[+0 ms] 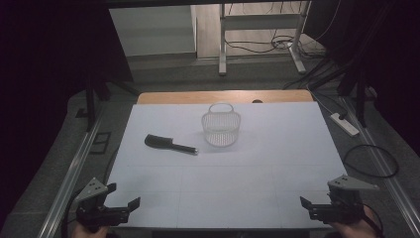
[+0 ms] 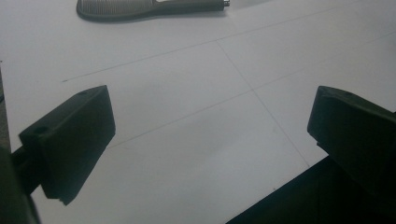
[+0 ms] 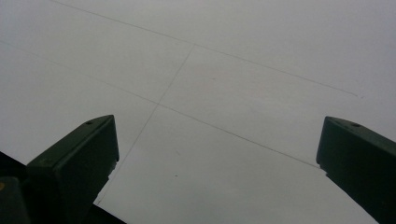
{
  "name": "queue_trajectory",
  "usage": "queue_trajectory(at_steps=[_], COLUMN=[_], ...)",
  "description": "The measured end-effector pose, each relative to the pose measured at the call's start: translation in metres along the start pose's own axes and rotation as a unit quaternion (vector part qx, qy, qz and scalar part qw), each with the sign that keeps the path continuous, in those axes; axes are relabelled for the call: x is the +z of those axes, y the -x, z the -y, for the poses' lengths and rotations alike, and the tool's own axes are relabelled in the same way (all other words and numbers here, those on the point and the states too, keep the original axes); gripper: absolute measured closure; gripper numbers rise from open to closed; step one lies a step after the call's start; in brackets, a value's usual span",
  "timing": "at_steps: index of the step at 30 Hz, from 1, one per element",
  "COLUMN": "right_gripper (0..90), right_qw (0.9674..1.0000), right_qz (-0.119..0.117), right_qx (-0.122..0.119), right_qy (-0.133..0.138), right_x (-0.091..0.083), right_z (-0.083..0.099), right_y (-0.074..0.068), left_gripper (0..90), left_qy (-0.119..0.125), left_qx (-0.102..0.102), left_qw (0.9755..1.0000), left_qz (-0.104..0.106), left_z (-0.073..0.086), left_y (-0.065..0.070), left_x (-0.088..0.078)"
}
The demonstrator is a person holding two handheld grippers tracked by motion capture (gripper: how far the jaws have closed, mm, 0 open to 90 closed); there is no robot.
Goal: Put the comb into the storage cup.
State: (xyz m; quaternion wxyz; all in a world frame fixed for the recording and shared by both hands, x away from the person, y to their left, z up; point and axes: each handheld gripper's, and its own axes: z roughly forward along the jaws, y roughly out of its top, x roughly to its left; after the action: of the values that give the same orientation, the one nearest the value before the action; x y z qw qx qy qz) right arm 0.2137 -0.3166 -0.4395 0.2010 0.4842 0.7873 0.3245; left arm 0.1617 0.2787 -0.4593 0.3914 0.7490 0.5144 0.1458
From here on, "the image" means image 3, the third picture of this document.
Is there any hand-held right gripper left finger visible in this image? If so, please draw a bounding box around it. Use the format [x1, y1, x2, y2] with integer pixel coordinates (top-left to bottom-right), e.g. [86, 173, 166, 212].
[24, 114, 120, 224]

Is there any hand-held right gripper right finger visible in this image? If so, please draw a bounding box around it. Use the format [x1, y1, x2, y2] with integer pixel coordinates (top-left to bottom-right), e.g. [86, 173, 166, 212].
[316, 116, 396, 224]

